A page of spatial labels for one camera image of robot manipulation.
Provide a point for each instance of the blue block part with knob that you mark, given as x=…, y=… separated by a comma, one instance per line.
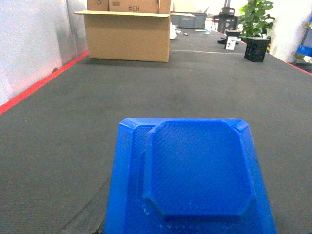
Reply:
x=186, y=176

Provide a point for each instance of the large cardboard box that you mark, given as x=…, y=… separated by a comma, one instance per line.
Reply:
x=136, y=30

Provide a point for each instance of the grey conveyor mat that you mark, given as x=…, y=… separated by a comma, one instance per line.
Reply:
x=57, y=141

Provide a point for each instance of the white framed sign card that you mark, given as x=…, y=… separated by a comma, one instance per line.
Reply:
x=230, y=42

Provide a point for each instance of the black mesh bin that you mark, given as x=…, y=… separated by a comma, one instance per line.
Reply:
x=256, y=48

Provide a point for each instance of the green potted plant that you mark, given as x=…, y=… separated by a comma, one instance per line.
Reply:
x=255, y=18

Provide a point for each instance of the blue storage crate far right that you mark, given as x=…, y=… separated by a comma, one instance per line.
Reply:
x=304, y=50

